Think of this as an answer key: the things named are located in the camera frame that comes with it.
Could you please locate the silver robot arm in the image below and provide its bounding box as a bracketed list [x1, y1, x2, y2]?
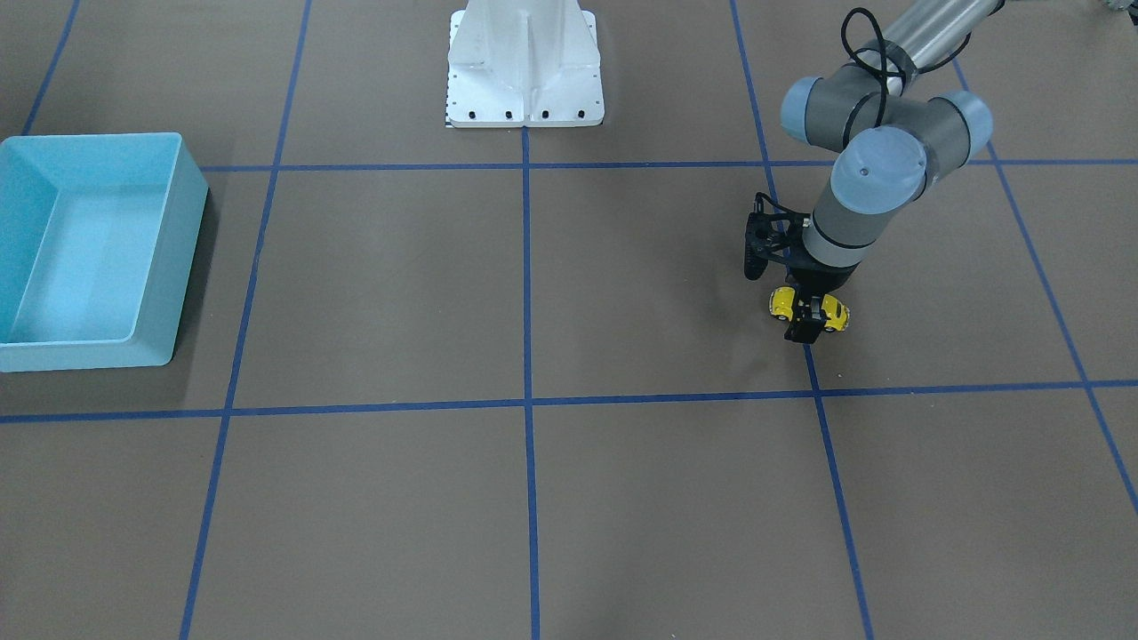
[780, 1, 1003, 344]

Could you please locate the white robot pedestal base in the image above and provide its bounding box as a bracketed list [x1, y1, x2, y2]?
[445, 1, 605, 129]

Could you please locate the yellow beetle toy car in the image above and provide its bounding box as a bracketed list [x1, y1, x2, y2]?
[768, 286, 850, 333]

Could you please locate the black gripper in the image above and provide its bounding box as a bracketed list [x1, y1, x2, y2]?
[783, 244, 857, 345]

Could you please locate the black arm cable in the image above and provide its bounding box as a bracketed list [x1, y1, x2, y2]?
[841, 8, 910, 125]

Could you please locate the light blue plastic bin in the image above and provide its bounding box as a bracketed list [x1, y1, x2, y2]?
[1, 132, 208, 374]

